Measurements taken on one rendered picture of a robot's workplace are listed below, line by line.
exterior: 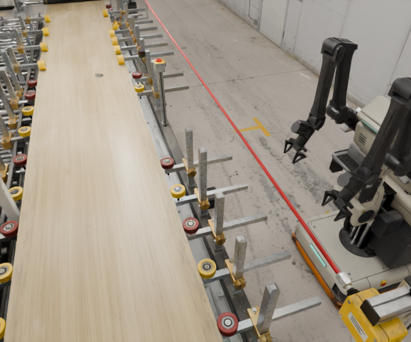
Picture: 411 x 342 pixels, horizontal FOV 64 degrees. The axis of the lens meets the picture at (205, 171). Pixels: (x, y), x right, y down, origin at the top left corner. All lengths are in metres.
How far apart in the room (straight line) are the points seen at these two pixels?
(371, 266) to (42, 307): 1.91
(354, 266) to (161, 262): 1.37
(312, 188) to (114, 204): 2.01
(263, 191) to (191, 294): 1.84
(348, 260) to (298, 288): 0.40
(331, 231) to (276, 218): 0.54
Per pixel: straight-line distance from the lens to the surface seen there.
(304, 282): 2.57
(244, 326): 1.43
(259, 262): 1.59
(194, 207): 1.95
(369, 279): 2.39
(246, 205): 2.94
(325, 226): 2.55
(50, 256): 1.64
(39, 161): 2.18
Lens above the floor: 2.14
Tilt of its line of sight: 41 degrees down
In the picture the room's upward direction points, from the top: straight up
